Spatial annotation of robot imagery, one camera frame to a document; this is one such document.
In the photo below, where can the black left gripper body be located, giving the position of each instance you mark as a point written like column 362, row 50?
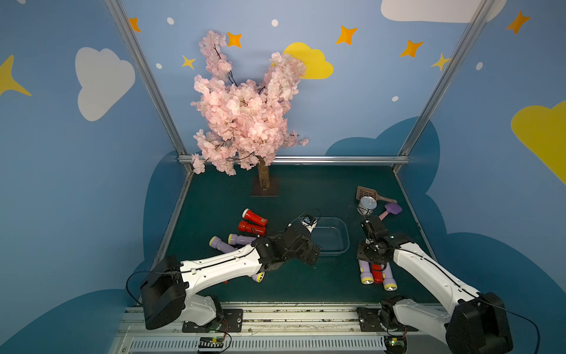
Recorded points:
column 307, row 247

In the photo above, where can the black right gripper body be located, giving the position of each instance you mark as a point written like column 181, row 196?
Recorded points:
column 369, row 250

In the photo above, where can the purple flashlight group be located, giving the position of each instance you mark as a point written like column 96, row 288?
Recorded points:
column 367, row 277

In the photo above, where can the teal plastic storage box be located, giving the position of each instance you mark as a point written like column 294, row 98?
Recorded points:
column 331, row 234

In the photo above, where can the light purple flashlight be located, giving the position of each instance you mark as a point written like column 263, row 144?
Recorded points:
column 308, row 221

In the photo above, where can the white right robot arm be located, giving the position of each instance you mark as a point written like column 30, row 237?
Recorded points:
column 470, row 322

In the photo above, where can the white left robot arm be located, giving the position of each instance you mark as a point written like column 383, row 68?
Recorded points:
column 171, row 289

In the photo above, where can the red flashlight right group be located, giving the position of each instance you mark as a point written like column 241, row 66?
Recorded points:
column 377, row 274

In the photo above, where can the purple flashlight far right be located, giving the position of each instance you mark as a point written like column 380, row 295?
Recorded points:
column 389, row 282

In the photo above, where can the silver pull-tab tin can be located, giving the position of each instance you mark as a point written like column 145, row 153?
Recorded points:
column 367, row 205

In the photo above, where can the brown plastic litter scoop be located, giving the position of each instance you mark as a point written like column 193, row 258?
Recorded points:
column 368, row 192

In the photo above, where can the purple flashlight front left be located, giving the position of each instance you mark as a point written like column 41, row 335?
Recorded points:
column 235, row 239

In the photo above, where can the purple flashlight left far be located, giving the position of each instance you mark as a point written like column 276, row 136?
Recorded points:
column 218, row 244

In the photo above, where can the pink blossom artificial tree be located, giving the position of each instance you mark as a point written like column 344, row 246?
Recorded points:
column 247, row 124

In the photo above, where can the left green circuit board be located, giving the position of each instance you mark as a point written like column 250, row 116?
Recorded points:
column 211, row 345

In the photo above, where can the purple spatula with pink handle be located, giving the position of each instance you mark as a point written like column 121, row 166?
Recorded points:
column 390, row 209

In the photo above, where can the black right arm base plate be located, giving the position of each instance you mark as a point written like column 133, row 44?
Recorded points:
column 379, row 320

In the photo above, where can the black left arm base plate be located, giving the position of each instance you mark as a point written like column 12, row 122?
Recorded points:
column 230, row 321

